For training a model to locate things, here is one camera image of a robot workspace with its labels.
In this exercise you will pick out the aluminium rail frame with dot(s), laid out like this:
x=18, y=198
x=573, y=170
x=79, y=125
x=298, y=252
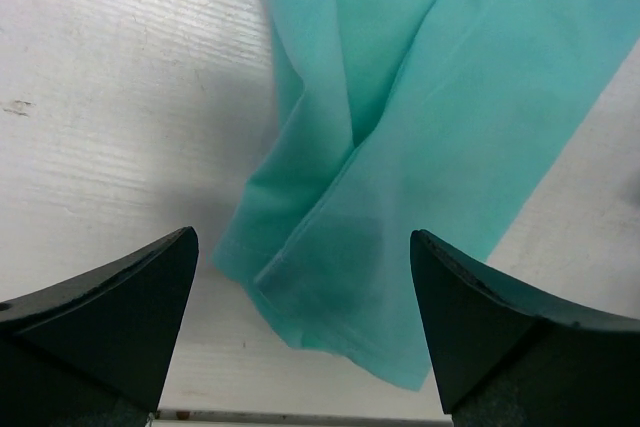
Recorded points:
x=237, y=418

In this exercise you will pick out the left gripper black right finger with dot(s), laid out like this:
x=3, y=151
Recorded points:
x=505, y=353

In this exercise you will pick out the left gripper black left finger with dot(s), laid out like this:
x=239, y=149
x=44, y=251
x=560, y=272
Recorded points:
x=95, y=349

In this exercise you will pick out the teal t shirt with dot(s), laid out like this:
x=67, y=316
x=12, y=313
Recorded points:
x=399, y=115

